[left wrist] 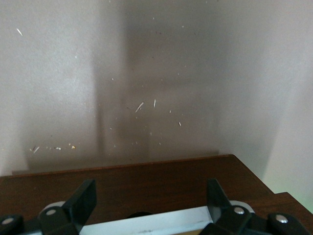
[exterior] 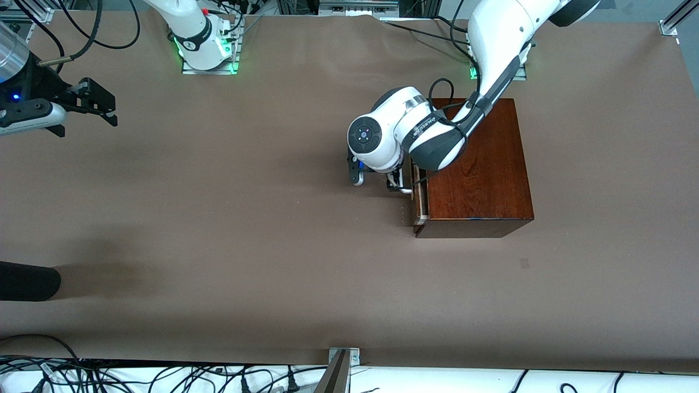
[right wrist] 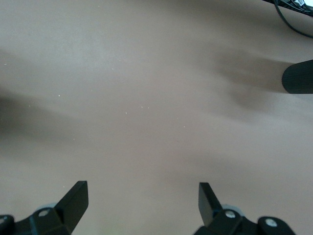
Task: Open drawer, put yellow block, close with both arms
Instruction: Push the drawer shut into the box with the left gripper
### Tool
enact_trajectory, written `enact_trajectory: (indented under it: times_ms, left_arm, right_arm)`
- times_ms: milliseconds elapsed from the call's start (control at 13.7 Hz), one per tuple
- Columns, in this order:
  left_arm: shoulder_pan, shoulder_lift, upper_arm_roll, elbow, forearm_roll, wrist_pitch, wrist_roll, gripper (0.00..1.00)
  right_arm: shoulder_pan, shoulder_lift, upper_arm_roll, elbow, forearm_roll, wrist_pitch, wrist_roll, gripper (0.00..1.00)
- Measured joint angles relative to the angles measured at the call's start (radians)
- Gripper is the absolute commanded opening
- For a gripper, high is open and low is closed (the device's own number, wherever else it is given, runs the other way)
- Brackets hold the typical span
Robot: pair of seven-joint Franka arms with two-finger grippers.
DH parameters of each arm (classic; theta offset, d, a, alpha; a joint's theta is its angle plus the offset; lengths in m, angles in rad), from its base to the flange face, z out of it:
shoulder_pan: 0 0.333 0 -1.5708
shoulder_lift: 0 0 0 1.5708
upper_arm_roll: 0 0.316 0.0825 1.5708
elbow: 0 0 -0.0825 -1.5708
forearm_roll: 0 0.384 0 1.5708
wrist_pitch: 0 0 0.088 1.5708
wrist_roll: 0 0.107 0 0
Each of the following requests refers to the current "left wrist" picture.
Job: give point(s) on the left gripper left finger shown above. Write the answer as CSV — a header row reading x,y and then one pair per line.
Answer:
x,y
80,203

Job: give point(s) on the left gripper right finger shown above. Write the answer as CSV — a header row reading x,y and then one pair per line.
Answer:
x,y
217,203

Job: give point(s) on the dark brown wooden cabinet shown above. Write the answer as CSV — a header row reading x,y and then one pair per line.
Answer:
x,y
146,186

